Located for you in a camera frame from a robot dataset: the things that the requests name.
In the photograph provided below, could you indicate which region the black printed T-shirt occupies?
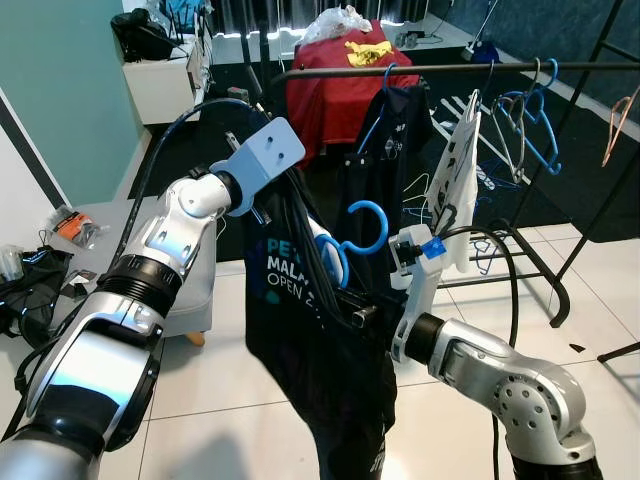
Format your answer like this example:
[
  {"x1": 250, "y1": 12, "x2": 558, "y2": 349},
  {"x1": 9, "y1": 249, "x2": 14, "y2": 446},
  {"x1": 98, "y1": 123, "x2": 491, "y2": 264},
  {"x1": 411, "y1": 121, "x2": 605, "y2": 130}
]
[{"x1": 243, "y1": 170, "x2": 417, "y2": 480}]

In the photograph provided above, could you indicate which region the blue plastic hanger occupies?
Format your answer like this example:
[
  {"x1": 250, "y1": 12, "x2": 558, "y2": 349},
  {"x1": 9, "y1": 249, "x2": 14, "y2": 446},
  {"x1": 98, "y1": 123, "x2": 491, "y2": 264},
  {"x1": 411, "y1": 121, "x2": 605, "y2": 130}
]
[
  {"x1": 311, "y1": 199, "x2": 390, "y2": 292},
  {"x1": 487, "y1": 84, "x2": 564, "y2": 179},
  {"x1": 359, "y1": 61, "x2": 402, "y2": 152}
]

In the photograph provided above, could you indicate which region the grey ottoman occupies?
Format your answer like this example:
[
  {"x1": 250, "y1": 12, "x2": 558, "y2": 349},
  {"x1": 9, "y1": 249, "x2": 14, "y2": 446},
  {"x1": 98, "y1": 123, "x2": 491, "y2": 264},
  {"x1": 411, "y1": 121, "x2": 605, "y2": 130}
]
[{"x1": 75, "y1": 195, "x2": 217, "y2": 349}]

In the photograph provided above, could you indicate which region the dark navy garment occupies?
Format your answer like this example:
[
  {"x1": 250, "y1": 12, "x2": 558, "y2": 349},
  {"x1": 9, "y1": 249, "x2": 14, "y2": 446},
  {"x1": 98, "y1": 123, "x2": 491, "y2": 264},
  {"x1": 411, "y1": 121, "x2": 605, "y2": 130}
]
[{"x1": 340, "y1": 85, "x2": 434, "y2": 237}]

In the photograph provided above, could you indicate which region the white cabinet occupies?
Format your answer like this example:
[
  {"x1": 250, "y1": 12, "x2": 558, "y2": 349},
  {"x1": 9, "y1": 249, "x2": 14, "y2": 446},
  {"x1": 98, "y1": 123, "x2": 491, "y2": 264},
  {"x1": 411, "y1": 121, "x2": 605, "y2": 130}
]
[{"x1": 122, "y1": 35, "x2": 214, "y2": 127}]

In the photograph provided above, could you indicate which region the white printed T-shirt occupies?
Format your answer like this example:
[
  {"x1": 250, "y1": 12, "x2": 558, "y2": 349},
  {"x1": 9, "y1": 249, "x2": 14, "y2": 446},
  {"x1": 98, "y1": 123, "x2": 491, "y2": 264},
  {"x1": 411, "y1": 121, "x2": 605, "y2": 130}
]
[{"x1": 425, "y1": 90, "x2": 484, "y2": 274}]

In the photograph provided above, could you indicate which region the yellow cloth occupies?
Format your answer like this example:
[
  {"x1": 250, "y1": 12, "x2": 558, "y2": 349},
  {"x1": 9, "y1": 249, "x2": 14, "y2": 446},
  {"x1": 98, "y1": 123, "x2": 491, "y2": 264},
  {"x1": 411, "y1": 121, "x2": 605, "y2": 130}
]
[{"x1": 345, "y1": 40, "x2": 394, "y2": 67}]

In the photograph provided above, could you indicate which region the white crumpled plastic bag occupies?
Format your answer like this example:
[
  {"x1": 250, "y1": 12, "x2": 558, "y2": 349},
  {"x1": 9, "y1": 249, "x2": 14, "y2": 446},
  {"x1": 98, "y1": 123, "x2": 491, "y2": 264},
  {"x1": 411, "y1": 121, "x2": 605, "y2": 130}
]
[{"x1": 300, "y1": 5, "x2": 374, "y2": 47}]

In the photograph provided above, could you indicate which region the dark curtain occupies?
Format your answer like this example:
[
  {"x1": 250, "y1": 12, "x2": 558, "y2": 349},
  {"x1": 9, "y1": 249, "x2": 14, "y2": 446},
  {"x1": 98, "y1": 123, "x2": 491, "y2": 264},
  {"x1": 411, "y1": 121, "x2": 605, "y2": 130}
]
[{"x1": 205, "y1": 0, "x2": 452, "y2": 32}]

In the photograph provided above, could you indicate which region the blue bag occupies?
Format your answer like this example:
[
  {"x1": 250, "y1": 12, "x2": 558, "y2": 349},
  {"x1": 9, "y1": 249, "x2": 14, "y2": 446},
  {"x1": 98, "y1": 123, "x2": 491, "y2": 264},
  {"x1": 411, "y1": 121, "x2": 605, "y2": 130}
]
[{"x1": 165, "y1": 0, "x2": 212, "y2": 37}]

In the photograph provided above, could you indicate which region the orange packet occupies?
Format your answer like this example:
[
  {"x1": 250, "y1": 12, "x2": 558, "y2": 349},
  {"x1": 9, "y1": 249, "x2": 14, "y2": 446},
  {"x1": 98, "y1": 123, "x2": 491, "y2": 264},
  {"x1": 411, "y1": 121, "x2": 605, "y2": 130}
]
[{"x1": 50, "y1": 205, "x2": 102, "y2": 252}]

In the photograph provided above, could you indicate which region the black backpack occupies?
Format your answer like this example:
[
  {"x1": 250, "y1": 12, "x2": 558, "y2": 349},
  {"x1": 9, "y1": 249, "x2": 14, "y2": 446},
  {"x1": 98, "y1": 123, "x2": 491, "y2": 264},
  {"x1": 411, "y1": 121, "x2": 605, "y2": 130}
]
[{"x1": 110, "y1": 8, "x2": 177, "y2": 62}]

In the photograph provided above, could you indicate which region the black metal clothes rack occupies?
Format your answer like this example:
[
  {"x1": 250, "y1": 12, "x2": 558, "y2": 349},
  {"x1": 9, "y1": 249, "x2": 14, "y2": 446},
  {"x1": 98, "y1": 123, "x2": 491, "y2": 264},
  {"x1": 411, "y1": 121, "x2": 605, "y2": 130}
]
[{"x1": 260, "y1": 0, "x2": 640, "y2": 332}]

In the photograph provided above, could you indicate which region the black sling bag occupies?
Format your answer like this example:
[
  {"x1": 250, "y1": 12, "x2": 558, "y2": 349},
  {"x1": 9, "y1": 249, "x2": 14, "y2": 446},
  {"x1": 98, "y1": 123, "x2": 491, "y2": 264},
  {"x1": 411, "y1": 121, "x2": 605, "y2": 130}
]
[{"x1": 0, "y1": 245, "x2": 77, "y2": 342}]

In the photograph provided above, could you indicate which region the blue mop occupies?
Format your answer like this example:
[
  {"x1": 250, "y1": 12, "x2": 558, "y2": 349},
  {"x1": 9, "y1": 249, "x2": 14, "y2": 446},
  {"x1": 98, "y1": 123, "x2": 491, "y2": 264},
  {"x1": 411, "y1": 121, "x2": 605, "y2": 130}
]
[{"x1": 470, "y1": 0, "x2": 502, "y2": 64}]

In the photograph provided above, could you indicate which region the clear plastic bag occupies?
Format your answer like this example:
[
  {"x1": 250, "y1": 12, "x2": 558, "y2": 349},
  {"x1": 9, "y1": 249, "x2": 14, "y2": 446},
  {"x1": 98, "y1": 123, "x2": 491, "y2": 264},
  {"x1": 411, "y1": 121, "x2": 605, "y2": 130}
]
[{"x1": 0, "y1": 243, "x2": 27, "y2": 282}]

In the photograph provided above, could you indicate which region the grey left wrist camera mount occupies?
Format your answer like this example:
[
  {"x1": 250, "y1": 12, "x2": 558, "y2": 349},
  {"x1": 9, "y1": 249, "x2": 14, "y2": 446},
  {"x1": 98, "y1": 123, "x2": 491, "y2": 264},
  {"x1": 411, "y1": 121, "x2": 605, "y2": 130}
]
[{"x1": 209, "y1": 116, "x2": 307, "y2": 217}]

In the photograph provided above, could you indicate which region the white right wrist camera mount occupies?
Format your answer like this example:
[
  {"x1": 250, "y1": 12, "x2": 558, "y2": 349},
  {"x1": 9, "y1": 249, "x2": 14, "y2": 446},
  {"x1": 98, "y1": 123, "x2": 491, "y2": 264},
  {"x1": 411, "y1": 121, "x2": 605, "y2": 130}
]
[{"x1": 389, "y1": 224, "x2": 447, "y2": 323}]

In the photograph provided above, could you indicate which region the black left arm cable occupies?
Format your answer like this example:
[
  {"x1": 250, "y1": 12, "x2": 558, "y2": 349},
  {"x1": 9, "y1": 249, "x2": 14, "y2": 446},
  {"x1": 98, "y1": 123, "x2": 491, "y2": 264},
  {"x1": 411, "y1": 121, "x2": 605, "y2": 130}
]
[{"x1": 125, "y1": 96, "x2": 262, "y2": 263}]

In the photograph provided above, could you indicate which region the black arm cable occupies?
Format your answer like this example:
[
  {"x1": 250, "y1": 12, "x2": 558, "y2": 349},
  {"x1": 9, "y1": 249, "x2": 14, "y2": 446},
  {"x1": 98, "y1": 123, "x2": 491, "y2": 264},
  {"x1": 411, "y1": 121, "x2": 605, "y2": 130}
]
[
  {"x1": 125, "y1": 96, "x2": 262, "y2": 263},
  {"x1": 440, "y1": 224, "x2": 522, "y2": 347}
]

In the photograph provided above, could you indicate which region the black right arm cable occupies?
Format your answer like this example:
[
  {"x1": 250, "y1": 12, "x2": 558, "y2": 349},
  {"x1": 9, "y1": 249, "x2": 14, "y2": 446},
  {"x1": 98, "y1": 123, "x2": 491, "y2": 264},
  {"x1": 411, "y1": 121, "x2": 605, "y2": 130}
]
[{"x1": 440, "y1": 224, "x2": 522, "y2": 347}]

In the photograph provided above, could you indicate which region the silver wire hanger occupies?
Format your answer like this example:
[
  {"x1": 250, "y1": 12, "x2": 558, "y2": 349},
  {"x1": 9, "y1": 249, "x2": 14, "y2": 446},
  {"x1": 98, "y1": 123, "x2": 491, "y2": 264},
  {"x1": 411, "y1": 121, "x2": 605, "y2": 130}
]
[{"x1": 495, "y1": 60, "x2": 527, "y2": 182}]

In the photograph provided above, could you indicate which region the copper wire hanger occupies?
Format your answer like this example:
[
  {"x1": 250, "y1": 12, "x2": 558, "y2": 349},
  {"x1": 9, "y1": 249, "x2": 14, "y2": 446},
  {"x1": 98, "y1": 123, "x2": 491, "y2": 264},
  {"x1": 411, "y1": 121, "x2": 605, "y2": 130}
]
[{"x1": 599, "y1": 87, "x2": 640, "y2": 169}]

